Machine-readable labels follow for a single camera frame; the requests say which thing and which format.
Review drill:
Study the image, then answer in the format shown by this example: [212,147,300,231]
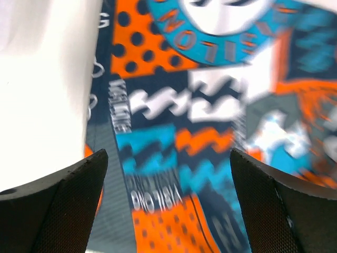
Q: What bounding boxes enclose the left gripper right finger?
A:
[230,148,336,253]

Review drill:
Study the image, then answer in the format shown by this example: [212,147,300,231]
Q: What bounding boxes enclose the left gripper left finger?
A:
[1,149,108,253]

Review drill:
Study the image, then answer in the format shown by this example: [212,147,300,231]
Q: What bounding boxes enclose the blue patterned shorts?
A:
[86,1,336,252]

